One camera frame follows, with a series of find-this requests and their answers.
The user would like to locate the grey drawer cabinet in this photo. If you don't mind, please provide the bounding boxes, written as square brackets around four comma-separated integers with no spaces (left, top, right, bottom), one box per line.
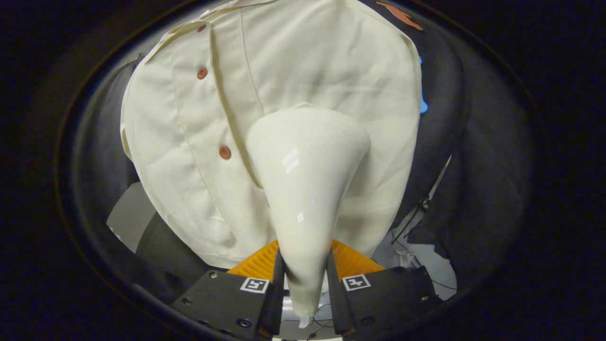
[106,181,157,254]

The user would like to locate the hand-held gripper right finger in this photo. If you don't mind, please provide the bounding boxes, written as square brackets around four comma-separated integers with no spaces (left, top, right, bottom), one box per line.
[326,239,443,338]

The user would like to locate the black cables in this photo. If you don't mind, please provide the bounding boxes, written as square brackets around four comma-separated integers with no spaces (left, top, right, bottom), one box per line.
[391,195,431,244]

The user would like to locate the cream button-up shirt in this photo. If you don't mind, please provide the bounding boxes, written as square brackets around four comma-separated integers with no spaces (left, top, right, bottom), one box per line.
[120,0,423,269]

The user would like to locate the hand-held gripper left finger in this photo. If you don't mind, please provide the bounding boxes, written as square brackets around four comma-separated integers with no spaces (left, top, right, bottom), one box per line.
[170,239,286,341]

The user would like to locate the grey metal pole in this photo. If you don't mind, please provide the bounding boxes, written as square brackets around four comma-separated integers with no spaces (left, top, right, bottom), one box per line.
[426,154,453,202]

